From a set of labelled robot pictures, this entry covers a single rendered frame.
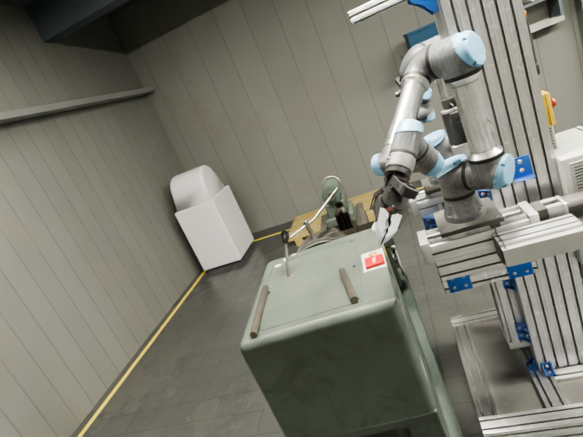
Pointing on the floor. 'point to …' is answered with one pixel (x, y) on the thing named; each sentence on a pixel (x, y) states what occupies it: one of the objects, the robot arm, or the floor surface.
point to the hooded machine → (211, 218)
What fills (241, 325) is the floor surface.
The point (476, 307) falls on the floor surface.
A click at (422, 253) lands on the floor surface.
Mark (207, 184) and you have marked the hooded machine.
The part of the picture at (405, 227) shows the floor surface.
